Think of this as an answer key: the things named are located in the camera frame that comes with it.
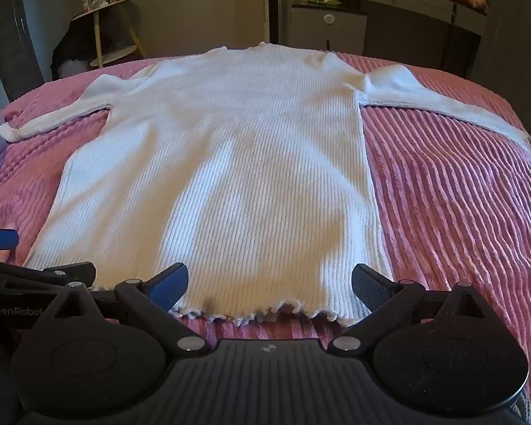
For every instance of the grey-green curtain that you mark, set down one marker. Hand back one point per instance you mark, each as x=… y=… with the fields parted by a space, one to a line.
x=522 y=31

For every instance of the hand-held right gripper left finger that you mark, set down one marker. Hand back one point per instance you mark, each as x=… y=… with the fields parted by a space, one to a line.
x=172 y=281

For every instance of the pink ribbed blanket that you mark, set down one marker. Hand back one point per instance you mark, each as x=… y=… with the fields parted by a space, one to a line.
x=447 y=208

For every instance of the white plastic bin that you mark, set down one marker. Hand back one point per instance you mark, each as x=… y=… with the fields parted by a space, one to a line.
x=73 y=69

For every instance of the black garment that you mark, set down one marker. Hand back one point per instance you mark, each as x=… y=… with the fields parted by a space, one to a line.
x=73 y=40

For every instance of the brown round stool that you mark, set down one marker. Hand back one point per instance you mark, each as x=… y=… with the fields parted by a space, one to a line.
x=115 y=55

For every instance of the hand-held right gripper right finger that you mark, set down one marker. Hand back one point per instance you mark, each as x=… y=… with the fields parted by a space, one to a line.
x=371 y=290

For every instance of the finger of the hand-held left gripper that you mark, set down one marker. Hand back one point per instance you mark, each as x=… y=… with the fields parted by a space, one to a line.
x=0 y=238
x=77 y=271

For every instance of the dark door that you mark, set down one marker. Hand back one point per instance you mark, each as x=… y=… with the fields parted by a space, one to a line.
x=9 y=31

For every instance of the white ribbed knit dress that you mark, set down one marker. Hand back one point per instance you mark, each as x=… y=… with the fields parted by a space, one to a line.
x=230 y=164

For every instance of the grey nightstand cabinet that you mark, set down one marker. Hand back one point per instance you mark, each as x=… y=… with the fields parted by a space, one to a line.
x=327 y=35

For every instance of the round wooden side table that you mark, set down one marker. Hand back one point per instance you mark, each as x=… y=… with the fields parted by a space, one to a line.
x=98 y=35

